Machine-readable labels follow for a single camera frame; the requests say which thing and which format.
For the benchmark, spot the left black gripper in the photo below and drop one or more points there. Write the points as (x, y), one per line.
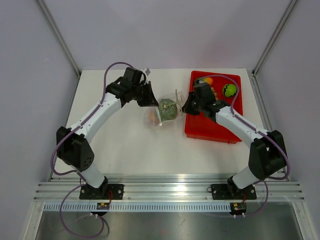
(150, 100)

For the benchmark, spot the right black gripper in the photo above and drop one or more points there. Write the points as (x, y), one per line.
(187, 108)

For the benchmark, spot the clear zip top bag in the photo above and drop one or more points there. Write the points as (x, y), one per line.
(178, 97)

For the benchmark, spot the orange peach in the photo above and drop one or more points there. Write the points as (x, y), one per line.
(153, 118)

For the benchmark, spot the green netted melon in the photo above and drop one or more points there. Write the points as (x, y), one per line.
(167, 110)

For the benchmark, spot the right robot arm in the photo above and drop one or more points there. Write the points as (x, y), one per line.
(267, 151)

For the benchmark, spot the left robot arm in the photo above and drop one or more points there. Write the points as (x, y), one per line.
(73, 143)

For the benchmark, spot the brown longan bunch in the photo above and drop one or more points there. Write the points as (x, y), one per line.
(213, 91)

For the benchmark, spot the green orange mango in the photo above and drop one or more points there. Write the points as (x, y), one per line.
(207, 80)

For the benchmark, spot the red plastic tray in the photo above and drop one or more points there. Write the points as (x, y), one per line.
(206, 127)

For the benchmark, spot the green round fruit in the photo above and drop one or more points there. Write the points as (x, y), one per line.
(229, 90)

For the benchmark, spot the right controller board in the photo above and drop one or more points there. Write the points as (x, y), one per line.
(238, 209)

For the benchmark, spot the controller board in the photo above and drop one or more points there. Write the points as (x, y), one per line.
(238, 209)
(103, 206)

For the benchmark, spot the left controller board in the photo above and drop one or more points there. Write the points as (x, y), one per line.
(103, 206)

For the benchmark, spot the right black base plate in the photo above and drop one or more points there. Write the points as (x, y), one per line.
(220, 191)

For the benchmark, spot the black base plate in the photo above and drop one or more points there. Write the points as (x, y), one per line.
(220, 191)
(105, 192)

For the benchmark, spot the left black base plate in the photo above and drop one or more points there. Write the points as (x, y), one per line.
(105, 192)

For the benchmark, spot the left frame post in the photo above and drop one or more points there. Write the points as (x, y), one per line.
(43, 7)

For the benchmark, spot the frame post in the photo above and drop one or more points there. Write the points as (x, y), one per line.
(275, 35)
(43, 7)

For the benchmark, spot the aluminium rail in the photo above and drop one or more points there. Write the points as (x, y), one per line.
(167, 188)

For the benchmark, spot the right frame post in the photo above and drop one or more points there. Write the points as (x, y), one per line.
(275, 35)

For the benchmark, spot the white slotted cable duct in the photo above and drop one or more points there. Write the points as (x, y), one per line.
(194, 207)

